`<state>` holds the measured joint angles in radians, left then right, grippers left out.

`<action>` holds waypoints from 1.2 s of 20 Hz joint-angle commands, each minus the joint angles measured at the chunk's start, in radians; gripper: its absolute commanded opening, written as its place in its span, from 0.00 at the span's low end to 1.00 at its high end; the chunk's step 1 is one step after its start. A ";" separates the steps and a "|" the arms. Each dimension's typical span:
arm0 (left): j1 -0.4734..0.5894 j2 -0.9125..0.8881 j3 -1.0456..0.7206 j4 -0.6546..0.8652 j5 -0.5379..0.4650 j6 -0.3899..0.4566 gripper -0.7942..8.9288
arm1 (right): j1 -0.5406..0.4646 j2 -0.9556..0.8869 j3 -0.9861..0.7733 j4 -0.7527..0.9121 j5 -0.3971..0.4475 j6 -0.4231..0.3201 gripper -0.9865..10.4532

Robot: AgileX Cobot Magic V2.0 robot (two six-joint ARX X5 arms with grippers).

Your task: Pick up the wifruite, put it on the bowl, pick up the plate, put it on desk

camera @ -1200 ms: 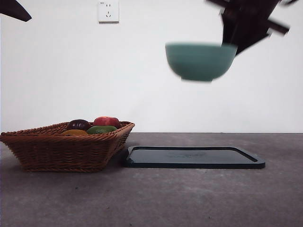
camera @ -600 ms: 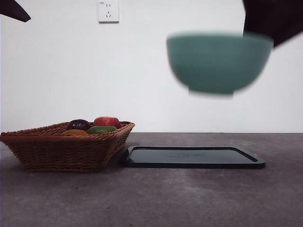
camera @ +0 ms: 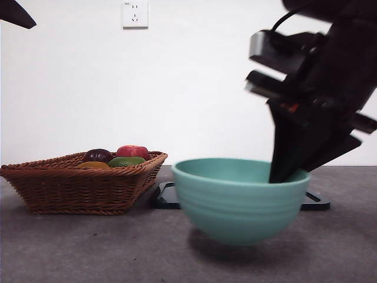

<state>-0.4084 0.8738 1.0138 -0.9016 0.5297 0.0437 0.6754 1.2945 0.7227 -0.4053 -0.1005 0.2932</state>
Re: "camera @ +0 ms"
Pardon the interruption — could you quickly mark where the orange-brown kiwi fruit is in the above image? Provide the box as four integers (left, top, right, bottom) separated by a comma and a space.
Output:
77, 161, 110, 170

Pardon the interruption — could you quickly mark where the dark rectangular tray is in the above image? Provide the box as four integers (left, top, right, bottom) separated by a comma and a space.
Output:
151, 182, 330, 211

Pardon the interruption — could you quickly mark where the teal ribbed bowl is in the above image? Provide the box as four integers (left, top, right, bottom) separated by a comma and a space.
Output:
171, 158, 312, 246

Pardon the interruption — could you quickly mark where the green fruit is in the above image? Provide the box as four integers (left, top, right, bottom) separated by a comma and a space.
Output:
107, 156, 147, 168

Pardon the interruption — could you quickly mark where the red apple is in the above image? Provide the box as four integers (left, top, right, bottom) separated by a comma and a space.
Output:
115, 144, 150, 160

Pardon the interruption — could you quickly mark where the brown wicker basket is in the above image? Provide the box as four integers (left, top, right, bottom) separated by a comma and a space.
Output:
0, 150, 168, 215

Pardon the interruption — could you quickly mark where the black cable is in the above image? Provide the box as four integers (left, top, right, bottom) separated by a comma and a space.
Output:
270, 9, 300, 33

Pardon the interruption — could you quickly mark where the white wall socket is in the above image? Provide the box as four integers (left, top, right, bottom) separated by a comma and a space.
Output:
122, 0, 149, 29

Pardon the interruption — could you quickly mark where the dark purple fruit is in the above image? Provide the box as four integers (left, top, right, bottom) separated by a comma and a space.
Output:
81, 149, 114, 164

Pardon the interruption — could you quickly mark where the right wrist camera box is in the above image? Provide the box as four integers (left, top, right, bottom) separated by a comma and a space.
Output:
249, 29, 320, 76

